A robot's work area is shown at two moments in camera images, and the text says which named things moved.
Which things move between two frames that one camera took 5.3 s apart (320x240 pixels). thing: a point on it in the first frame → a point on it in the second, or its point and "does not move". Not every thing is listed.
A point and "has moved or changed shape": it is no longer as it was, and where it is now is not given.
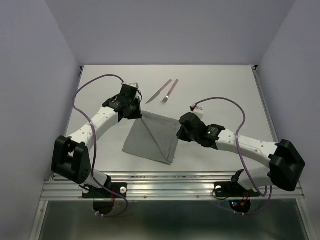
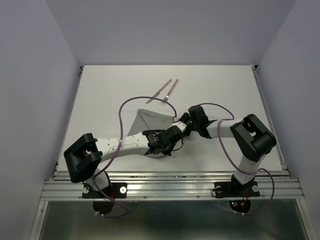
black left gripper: (138, 114) → (168, 151)
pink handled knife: (159, 92) does not move
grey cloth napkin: (152, 136) has moved or changed shape
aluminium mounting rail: (159, 186) does not move
